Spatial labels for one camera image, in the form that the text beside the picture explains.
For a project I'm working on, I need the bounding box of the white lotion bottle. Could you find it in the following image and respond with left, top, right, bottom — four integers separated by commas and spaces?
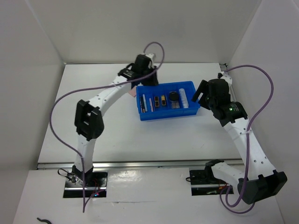
179, 88, 189, 109

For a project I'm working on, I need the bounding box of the white blue makeup pen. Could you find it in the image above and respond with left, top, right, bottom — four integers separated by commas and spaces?
142, 94, 148, 112

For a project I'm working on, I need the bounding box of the black round powder jar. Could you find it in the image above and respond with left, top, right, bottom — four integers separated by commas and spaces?
169, 91, 179, 102

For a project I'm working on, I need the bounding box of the brown eyeshadow palette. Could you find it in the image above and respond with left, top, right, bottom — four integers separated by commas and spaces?
171, 102, 180, 109

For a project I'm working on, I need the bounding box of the black gold lipstick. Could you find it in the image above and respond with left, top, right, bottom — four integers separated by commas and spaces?
154, 96, 160, 108
161, 95, 167, 106

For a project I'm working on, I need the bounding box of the blue plastic organizer bin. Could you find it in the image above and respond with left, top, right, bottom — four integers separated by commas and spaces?
136, 81, 200, 121

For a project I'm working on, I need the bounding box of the pink slim makeup tube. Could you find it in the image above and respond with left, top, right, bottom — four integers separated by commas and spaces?
149, 98, 154, 112

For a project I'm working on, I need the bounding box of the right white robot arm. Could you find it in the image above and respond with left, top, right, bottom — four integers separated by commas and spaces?
192, 78, 287, 204

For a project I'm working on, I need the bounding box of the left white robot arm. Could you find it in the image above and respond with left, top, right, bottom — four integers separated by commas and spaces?
72, 53, 158, 186

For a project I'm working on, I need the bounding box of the black hook bottom left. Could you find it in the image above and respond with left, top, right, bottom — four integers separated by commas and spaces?
36, 217, 52, 224

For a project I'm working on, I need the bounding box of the aluminium rail right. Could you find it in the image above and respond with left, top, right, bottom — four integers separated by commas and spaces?
219, 63, 233, 94

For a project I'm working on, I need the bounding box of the aluminium rail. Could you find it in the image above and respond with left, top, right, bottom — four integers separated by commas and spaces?
36, 159, 243, 170
219, 63, 233, 94

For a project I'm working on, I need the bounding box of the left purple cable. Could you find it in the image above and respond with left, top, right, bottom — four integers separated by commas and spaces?
50, 42, 165, 213

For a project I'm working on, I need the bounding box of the purple cable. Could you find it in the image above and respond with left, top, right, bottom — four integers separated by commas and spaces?
50, 42, 165, 213
219, 64, 274, 214

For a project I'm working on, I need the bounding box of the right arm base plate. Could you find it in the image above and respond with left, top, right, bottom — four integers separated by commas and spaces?
185, 170, 228, 196

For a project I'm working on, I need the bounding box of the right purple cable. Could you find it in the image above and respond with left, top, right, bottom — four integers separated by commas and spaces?
219, 64, 274, 214

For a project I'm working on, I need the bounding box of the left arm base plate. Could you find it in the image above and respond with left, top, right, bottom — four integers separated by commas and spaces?
57, 168, 108, 198

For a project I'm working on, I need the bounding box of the aluminium rail front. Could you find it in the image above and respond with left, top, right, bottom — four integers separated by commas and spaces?
36, 159, 243, 170

